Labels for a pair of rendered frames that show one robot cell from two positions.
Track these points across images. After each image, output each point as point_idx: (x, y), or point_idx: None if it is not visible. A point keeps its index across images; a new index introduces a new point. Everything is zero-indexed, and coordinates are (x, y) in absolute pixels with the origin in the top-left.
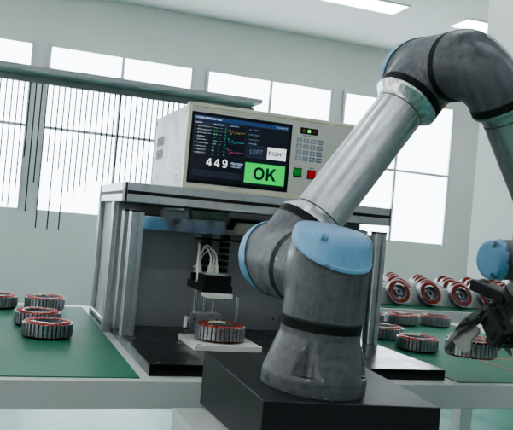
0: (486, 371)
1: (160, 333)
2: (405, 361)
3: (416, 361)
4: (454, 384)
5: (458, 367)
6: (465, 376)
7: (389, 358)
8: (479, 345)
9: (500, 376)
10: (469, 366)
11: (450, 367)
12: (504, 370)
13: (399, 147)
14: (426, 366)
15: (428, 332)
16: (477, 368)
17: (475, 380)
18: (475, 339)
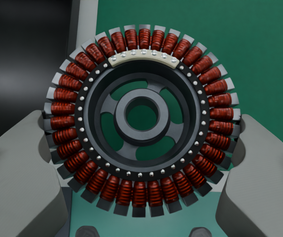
0: (241, 61)
1: None
2: (17, 49)
3: (52, 47)
4: (63, 182)
5: (197, 23)
6: (144, 114)
7: None
8: (103, 208)
9: (243, 112)
10: (231, 13)
11: (173, 25)
12: None
13: None
14: (33, 103)
15: None
16: (236, 37)
17: (140, 156)
18: (188, 78)
